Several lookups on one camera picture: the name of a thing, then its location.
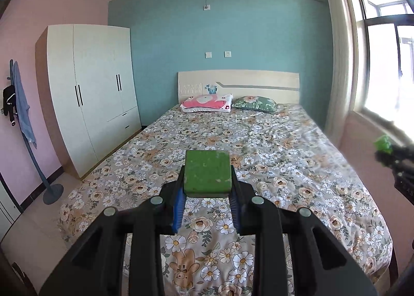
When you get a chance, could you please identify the brown wooden furniture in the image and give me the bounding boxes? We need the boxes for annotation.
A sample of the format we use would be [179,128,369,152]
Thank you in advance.
[0,249,37,296]

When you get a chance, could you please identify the blue towel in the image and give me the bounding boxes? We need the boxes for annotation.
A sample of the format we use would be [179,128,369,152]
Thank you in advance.
[10,61,37,150]

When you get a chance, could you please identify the green wrapper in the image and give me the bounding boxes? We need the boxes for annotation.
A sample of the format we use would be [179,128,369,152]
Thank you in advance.
[373,135,394,154]

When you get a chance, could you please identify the pink cartoon pillow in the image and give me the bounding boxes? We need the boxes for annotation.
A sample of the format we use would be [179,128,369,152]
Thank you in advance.
[180,93,234,113]

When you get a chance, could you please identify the grey coat rack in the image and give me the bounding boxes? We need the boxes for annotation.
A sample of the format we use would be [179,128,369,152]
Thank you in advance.
[9,59,64,206]

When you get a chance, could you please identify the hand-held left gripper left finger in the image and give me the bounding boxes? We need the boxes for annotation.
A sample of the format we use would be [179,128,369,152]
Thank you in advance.
[39,165,186,296]

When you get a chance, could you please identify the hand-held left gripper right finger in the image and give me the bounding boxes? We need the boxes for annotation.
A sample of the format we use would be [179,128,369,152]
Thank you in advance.
[228,167,379,296]

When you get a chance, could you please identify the green floral pillow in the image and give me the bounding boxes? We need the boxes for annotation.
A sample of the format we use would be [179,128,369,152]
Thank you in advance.
[232,95,279,112]

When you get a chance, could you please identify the floral bedspread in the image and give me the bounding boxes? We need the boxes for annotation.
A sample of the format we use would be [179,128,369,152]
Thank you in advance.
[57,103,393,296]

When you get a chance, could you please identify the white wardrobe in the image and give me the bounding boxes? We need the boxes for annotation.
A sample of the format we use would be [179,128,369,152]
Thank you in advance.
[35,24,142,180]

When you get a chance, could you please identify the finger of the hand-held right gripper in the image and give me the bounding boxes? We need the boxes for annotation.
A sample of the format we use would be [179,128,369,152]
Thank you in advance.
[374,145,414,165]
[390,162,414,176]

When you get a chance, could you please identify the green worn box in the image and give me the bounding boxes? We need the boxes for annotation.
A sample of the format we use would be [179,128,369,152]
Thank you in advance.
[183,150,233,198]

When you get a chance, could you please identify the black garment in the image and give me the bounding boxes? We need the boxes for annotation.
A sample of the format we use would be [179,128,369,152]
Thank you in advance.
[1,85,16,127]

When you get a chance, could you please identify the white curtain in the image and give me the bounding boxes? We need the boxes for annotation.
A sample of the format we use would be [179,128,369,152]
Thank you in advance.
[322,0,360,148]

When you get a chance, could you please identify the white cabinet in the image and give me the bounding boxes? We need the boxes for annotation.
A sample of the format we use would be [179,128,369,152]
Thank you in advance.
[0,171,24,239]

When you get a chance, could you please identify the window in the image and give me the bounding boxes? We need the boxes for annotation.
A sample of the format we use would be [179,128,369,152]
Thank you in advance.
[348,0,414,126]

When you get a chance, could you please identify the beige wooden headboard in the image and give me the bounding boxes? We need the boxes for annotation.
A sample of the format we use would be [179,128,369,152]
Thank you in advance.
[177,70,301,105]

